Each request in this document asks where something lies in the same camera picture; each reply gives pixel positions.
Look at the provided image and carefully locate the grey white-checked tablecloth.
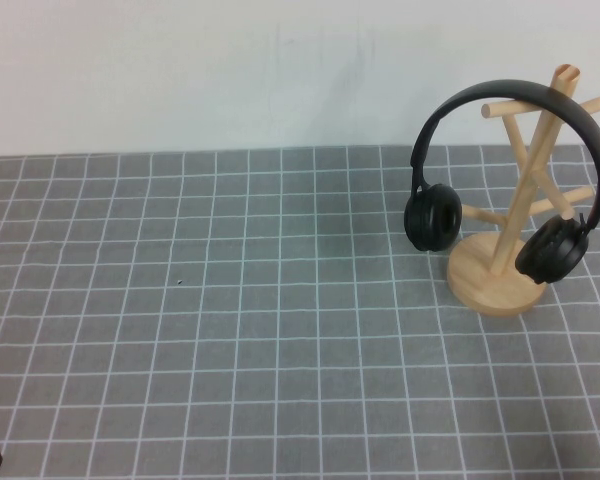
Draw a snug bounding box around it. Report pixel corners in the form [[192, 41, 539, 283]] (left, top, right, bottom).
[[0, 144, 600, 480]]

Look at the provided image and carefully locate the black over-ear headphones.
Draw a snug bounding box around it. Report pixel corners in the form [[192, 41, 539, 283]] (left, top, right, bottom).
[[403, 78, 600, 286]]

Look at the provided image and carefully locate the wooden headphone stand with pegs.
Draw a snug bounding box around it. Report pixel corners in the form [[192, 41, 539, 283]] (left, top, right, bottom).
[[447, 63, 600, 317]]

